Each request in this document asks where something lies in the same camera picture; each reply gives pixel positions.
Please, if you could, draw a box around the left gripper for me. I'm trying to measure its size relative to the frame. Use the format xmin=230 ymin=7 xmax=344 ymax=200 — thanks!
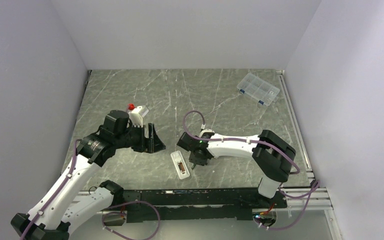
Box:
xmin=114 ymin=121 xmax=166 ymax=153

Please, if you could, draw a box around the white remote control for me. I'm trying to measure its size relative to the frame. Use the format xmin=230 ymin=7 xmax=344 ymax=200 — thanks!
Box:
xmin=170 ymin=150 xmax=190 ymax=180

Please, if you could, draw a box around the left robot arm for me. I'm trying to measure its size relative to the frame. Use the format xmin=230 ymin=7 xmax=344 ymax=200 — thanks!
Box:
xmin=10 ymin=106 xmax=166 ymax=240

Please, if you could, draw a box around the clear plastic organizer box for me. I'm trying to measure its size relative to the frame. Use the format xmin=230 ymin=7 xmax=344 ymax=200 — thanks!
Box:
xmin=237 ymin=73 xmax=280 ymax=106

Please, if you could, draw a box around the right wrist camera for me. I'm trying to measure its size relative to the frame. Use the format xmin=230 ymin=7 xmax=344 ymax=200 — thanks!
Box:
xmin=199 ymin=128 xmax=215 ymax=139

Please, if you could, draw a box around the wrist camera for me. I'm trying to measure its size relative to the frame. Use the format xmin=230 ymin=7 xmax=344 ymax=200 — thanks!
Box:
xmin=127 ymin=103 xmax=149 ymax=128
xmin=199 ymin=128 xmax=215 ymax=139

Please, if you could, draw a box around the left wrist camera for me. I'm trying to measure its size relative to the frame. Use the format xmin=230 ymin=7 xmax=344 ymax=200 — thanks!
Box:
xmin=127 ymin=103 xmax=149 ymax=128

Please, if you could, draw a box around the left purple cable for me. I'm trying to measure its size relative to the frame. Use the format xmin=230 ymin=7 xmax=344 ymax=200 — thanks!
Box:
xmin=19 ymin=139 xmax=82 ymax=240

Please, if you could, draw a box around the purple cable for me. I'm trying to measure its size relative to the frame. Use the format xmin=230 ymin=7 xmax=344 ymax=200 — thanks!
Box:
xmin=182 ymin=110 xmax=321 ymax=232
xmin=19 ymin=139 xmax=82 ymax=240

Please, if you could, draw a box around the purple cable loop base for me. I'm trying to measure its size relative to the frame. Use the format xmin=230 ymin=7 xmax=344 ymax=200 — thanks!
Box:
xmin=101 ymin=199 xmax=161 ymax=240

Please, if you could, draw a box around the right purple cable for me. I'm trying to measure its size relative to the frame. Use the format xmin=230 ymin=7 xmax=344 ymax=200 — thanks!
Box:
xmin=182 ymin=110 xmax=321 ymax=232

